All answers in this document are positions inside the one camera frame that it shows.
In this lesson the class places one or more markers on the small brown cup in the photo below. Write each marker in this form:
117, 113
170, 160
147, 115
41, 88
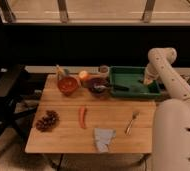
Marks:
103, 69

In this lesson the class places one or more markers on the black office chair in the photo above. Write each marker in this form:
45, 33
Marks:
10, 85

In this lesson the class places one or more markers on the orange fruit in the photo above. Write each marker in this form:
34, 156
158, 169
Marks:
83, 75

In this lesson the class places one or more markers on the metal fork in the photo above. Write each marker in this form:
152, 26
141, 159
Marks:
134, 116

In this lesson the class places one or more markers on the orange carrot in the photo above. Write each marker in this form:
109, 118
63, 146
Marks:
82, 114

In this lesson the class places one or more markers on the orange plastic bowl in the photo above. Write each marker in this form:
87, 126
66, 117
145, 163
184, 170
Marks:
68, 85

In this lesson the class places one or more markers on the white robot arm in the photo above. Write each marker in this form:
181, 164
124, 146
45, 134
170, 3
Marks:
171, 123

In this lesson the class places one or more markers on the metal railing frame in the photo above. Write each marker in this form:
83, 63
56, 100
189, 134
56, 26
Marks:
97, 12

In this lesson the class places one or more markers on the wooden table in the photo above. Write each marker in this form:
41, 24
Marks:
110, 113

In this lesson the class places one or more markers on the bunch of dark grapes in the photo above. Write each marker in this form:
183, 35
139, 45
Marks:
47, 122

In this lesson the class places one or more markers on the grey cloth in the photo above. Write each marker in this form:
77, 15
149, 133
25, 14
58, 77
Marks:
103, 139

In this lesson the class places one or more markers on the yellow bottle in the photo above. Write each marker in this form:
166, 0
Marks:
60, 72

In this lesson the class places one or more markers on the green plastic tray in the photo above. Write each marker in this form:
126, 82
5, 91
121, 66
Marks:
132, 78

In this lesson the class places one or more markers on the dark red bowl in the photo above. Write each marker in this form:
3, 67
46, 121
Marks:
97, 87

